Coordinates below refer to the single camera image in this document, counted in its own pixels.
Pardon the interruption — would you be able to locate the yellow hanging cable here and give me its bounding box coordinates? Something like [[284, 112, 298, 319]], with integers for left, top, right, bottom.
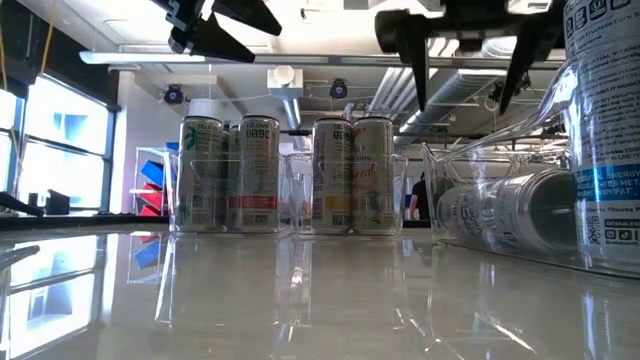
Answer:
[[39, 0, 56, 75]]

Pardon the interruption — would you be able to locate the black table frame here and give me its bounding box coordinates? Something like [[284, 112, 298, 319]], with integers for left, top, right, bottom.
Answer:
[[0, 213, 174, 232]]

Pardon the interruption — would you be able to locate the person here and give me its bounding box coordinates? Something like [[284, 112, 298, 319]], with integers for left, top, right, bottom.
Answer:
[[408, 171, 427, 222]]

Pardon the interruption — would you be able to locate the black angled bracket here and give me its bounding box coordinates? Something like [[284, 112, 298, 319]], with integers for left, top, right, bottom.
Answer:
[[0, 191, 49, 219]]

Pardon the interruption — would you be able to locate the silver can green label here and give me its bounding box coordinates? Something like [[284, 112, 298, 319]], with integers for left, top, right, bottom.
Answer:
[[175, 115, 225, 234]]

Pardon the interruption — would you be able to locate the white arctic vibe Celsius can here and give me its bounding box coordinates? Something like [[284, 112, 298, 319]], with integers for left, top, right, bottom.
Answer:
[[563, 0, 640, 275], [435, 167, 580, 257]]

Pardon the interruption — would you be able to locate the silver ventilation duct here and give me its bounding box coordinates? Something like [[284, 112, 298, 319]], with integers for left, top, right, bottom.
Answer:
[[387, 37, 566, 147]]

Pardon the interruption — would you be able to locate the large clear plastic bin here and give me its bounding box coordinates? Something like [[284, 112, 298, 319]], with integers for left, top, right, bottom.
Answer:
[[421, 54, 640, 279]]

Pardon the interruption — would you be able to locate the large dark-framed window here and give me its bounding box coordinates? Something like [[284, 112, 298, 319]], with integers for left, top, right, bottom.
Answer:
[[0, 73, 117, 217]]

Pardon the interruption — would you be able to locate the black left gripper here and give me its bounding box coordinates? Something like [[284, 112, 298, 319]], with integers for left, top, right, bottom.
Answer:
[[149, 0, 283, 64]]

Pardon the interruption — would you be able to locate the black round ceiling speaker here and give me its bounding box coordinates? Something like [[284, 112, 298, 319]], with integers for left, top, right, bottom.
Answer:
[[163, 83, 185, 106], [328, 77, 350, 101]]

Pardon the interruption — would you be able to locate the long ceiling light bar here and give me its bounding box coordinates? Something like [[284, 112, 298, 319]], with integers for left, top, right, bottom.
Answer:
[[78, 49, 566, 71]]

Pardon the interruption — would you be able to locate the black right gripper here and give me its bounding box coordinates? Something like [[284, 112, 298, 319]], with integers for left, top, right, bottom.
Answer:
[[374, 0, 566, 115]]

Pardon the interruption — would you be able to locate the white ceiling air unit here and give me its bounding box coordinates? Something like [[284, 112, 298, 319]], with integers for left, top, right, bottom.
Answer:
[[266, 64, 305, 100]]

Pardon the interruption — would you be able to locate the small black box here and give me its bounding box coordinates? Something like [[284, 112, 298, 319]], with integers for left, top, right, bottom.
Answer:
[[44, 188, 71, 216]]

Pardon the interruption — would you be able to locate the white cylindrical column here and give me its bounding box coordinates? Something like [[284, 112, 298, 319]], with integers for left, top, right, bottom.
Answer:
[[187, 97, 225, 120]]

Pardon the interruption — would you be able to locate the shelf with coloured bins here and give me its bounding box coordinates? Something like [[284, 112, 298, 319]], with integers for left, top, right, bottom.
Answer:
[[130, 142, 174, 219]]

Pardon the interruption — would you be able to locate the white peach vibe Celsius can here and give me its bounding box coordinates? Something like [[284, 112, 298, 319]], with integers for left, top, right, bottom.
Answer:
[[235, 114, 281, 235], [221, 128, 240, 232]]

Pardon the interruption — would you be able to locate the white tropical vibe Celsius can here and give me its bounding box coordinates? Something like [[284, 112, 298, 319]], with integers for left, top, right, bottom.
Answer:
[[351, 116, 397, 236], [311, 117, 355, 235]]

